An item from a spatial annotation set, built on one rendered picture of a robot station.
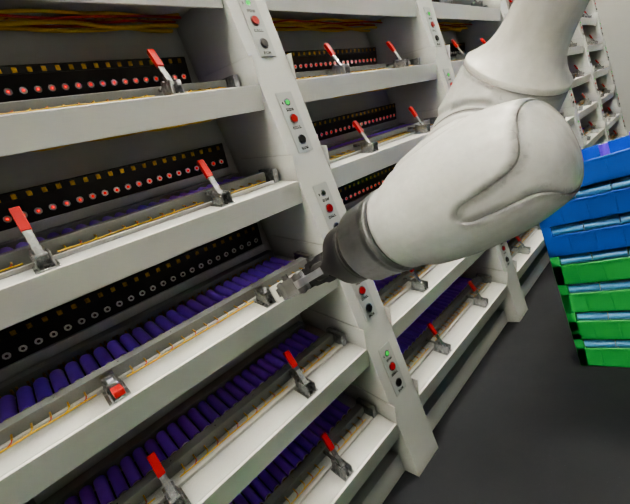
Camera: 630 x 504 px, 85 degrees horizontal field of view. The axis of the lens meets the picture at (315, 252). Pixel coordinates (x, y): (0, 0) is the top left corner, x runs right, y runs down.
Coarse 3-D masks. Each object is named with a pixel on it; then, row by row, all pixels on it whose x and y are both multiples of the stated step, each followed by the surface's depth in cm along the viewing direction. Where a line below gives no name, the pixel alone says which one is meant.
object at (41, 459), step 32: (288, 256) 81; (320, 288) 69; (224, 320) 60; (256, 320) 59; (288, 320) 64; (192, 352) 53; (224, 352) 55; (128, 384) 49; (160, 384) 49; (192, 384) 52; (64, 416) 45; (96, 416) 44; (128, 416) 46; (32, 448) 41; (64, 448) 41; (96, 448) 44; (0, 480) 38; (32, 480) 40
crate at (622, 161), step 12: (612, 144) 86; (624, 144) 85; (588, 156) 90; (600, 156) 74; (612, 156) 73; (624, 156) 72; (588, 168) 76; (600, 168) 75; (612, 168) 73; (624, 168) 72; (588, 180) 77; (600, 180) 75
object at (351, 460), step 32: (352, 384) 84; (320, 416) 81; (352, 416) 78; (384, 416) 79; (288, 448) 76; (320, 448) 72; (352, 448) 74; (384, 448) 75; (256, 480) 69; (288, 480) 67; (320, 480) 68; (352, 480) 67
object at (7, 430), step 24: (288, 264) 71; (216, 312) 60; (168, 336) 54; (120, 360) 50; (144, 360) 51; (72, 384) 47; (96, 384) 48; (48, 408) 44; (72, 408) 45; (0, 432) 41
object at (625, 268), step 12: (552, 264) 87; (576, 264) 84; (588, 264) 82; (600, 264) 81; (612, 264) 80; (624, 264) 78; (564, 276) 87; (576, 276) 85; (588, 276) 83; (600, 276) 82; (612, 276) 80; (624, 276) 79
